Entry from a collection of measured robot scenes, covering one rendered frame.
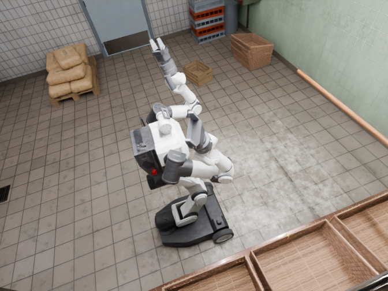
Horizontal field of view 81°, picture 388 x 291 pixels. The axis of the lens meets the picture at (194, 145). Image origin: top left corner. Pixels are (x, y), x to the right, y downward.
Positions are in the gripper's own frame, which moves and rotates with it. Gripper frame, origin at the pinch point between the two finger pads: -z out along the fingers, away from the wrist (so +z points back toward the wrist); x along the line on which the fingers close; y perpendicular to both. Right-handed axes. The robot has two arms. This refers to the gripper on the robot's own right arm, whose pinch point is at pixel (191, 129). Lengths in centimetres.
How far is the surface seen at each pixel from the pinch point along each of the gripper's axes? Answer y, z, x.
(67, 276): -150, 130, -97
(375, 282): 59, 17, -43
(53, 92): -305, 175, 138
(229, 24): -46, 292, 354
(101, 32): -284, 214, 295
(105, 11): -262, 188, 317
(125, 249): -103, 146, -68
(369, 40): 130, 159, 166
